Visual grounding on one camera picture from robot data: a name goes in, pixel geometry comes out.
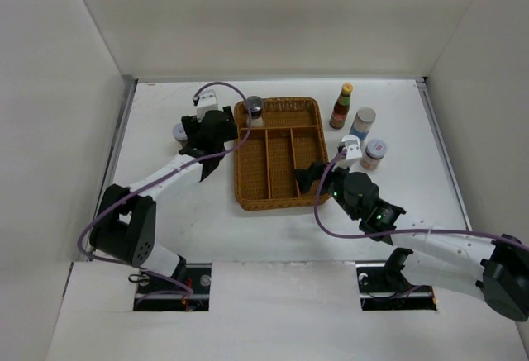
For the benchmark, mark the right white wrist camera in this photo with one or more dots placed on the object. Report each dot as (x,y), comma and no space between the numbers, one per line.
(350,151)

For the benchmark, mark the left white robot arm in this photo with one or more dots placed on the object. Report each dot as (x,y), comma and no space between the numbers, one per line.
(125,227)

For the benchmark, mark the red sauce bottle yellow cap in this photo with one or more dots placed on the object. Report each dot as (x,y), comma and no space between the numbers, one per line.
(341,107)

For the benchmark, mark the silver-lid white blue canister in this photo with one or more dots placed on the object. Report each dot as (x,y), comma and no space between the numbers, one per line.
(364,119)

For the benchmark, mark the grey-lid dark spice jar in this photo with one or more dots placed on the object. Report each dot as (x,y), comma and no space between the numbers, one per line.
(179,133)

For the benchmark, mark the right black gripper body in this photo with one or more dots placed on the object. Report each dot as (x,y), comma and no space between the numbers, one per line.
(335,185)

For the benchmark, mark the right metal frame rail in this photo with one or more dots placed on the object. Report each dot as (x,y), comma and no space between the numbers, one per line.
(443,152)

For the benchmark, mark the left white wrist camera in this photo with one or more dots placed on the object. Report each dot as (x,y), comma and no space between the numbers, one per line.
(204,102)

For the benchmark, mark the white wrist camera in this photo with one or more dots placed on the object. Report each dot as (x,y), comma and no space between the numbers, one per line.
(350,151)
(204,102)

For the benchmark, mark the left metal frame rail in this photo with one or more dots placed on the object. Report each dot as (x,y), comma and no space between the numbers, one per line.
(130,83)

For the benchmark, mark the metal frame rail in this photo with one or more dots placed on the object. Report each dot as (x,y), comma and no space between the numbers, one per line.
(443,152)
(130,83)

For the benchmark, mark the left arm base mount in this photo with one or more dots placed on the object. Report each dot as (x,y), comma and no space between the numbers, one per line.
(157,294)

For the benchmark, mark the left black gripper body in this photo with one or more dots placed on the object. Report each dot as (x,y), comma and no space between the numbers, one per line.
(193,127)

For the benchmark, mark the brown wicker divided tray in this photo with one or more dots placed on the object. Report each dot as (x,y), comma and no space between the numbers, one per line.
(291,137)

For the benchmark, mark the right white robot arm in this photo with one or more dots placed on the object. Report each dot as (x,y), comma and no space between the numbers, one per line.
(491,268)

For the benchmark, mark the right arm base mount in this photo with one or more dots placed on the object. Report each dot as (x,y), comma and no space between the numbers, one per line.
(383,287)

